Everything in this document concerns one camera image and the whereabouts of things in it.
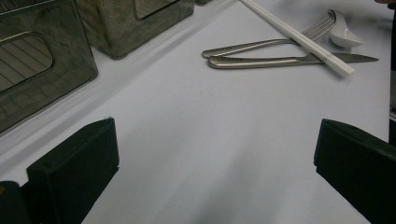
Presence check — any white chopstick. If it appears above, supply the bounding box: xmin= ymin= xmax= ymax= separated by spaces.
xmin=244 ymin=0 xmax=356 ymax=74
xmin=238 ymin=0 xmax=351 ymax=78

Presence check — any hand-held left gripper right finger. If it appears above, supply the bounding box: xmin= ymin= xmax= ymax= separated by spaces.
xmin=313 ymin=118 xmax=396 ymax=224

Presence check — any white ceramic spoon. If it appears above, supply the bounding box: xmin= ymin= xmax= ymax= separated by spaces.
xmin=328 ymin=8 xmax=366 ymax=49

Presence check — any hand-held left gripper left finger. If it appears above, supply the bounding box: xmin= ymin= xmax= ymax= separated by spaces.
xmin=26 ymin=117 xmax=120 ymax=224

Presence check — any stainless steel fork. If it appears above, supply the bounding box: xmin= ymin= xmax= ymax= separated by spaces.
xmin=201 ymin=12 xmax=336 ymax=60

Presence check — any stainless steel knife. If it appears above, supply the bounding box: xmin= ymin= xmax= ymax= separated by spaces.
xmin=207 ymin=51 xmax=380 ymax=70

